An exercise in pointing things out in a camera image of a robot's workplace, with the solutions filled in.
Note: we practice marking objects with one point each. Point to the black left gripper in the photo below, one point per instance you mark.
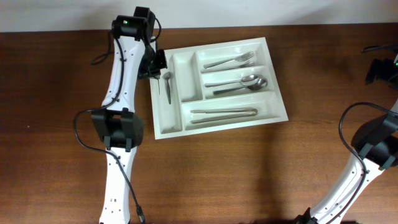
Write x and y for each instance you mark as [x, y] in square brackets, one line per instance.
[156, 74]

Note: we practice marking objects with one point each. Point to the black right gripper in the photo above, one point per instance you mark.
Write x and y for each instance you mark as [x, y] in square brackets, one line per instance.
[383, 65]

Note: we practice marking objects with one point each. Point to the steel fork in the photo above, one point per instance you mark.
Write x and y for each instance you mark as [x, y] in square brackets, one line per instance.
[241, 58]
[247, 64]

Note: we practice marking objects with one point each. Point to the large steel spoon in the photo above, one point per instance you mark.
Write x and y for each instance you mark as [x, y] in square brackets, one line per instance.
[262, 82]
[245, 81]

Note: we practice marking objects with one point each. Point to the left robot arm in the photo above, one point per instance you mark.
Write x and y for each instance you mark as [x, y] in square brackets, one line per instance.
[136, 56]

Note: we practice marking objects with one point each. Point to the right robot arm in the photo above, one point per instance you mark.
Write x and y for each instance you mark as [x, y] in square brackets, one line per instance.
[373, 150]

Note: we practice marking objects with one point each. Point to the white plastic cutlery tray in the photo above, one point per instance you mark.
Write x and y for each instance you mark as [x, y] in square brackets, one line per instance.
[189, 93]

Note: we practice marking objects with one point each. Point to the steel fork in tray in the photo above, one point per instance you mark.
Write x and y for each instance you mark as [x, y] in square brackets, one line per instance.
[241, 58]

